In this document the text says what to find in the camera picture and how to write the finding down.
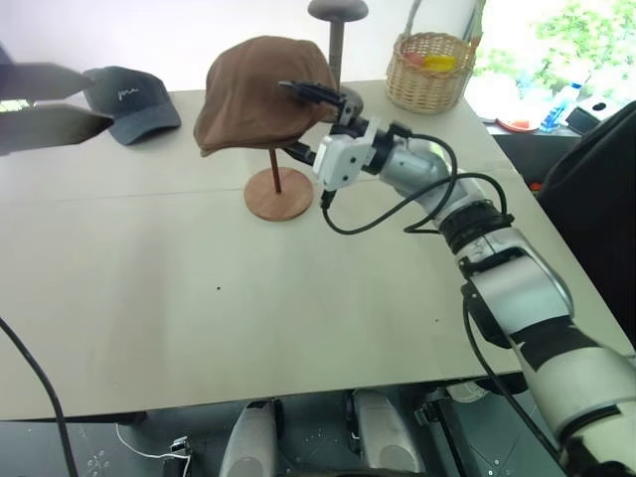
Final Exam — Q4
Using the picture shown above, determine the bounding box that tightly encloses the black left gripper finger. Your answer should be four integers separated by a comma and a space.
0, 61, 96, 104
0, 103, 116, 157

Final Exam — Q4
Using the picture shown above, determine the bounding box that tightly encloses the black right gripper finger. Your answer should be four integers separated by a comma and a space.
284, 141, 320, 166
278, 79, 348, 109

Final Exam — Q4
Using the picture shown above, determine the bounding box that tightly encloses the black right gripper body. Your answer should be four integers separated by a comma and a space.
327, 91, 372, 141

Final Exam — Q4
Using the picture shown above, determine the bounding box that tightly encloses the brown cap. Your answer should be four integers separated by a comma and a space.
192, 35, 341, 159

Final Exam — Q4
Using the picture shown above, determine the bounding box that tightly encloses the brown wooden hat stand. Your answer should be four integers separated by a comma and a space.
242, 147, 316, 222

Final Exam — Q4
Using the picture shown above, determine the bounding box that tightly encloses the dark grey hat stand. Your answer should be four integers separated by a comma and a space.
306, 0, 370, 120

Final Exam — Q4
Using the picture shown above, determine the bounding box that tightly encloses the navy baseball cap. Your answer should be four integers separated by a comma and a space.
81, 66, 182, 147

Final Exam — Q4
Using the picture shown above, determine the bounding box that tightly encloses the woven wicker basket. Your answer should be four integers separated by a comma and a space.
385, 0, 479, 116

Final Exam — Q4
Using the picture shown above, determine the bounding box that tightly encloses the yellow item in basket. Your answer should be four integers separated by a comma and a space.
422, 53, 458, 72

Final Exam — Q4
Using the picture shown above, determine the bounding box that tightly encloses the red plate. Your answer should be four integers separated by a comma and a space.
495, 117, 542, 134

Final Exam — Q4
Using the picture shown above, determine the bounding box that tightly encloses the clear plastic water bottle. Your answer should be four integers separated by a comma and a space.
544, 80, 583, 133

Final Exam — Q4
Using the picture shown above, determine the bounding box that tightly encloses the black box with white lid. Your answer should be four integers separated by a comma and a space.
564, 95, 623, 136

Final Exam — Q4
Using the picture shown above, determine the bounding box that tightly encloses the black chair back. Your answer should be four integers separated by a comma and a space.
540, 101, 636, 349

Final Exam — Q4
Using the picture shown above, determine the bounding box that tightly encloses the silver rounded leg cover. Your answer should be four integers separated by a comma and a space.
351, 389, 427, 476
218, 398, 277, 477

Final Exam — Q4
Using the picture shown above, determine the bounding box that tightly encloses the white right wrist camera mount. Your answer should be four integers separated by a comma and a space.
313, 117, 380, 194

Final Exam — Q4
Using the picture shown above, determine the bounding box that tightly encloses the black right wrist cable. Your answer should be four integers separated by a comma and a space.
319, 120, 516, 238

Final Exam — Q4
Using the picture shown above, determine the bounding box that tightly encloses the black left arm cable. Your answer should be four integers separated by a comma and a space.
0, 315, 80, 477

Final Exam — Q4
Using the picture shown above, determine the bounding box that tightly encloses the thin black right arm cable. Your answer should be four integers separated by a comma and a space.
460, 283, 568, 453

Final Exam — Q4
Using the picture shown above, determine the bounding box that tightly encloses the black metal table frame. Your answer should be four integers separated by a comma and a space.
411, 383, 567, 477

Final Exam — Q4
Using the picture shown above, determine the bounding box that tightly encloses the thin white wire with plug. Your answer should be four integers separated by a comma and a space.
114, 421, 194, 477

